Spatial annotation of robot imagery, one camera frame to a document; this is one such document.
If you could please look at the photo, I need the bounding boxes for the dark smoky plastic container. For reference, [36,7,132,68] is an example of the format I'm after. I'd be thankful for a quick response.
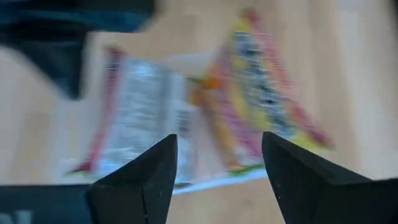
[0,0,156,100]

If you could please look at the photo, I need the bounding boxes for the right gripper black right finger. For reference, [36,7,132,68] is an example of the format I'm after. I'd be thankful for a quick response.
[261,131,398,224]

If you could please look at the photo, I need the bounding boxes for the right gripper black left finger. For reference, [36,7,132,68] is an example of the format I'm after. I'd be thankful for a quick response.
[0,134,178,224]

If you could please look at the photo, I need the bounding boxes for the lime chili shrimp ramen pack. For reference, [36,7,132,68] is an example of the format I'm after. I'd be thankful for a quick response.
[189,7,335,175]
[67,46,200,187]

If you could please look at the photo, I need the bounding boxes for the clear plastic container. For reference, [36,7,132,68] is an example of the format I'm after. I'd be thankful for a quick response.
[58,51,270,197]

